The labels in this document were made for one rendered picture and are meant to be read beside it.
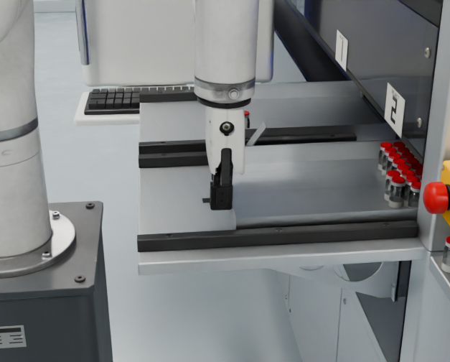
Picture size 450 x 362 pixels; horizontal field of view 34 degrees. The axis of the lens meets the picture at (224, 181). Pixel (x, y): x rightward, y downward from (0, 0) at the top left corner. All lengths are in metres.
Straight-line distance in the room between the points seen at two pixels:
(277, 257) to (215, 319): 1.39
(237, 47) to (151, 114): 0.59
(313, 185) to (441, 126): 0.30
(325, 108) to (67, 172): 2.05
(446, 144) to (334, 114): 0.57
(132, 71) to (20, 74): 0.95
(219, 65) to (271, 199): 0.28
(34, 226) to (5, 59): 0.23
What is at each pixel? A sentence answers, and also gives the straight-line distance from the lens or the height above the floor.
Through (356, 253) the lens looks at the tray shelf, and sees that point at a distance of 1.06.
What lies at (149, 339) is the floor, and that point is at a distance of 2.34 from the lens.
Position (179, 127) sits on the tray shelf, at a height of 0.88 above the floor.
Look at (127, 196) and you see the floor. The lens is 3.19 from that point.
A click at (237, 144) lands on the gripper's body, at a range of 1.02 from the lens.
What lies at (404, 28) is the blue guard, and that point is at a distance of 1.14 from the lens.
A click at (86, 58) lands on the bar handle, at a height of 0.90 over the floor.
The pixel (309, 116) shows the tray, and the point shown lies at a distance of 1.53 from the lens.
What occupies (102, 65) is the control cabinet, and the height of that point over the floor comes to 0.86.
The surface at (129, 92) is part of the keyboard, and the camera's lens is 1.85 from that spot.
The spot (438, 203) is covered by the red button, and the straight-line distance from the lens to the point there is 0.95.
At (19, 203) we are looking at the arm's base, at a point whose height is 0.95.
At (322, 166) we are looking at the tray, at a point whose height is 0.88.
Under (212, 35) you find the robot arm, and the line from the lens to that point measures 0.98.
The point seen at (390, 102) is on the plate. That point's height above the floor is 1.02.
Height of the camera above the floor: 1.41
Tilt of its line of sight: 25 degrees down
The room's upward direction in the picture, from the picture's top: straight up
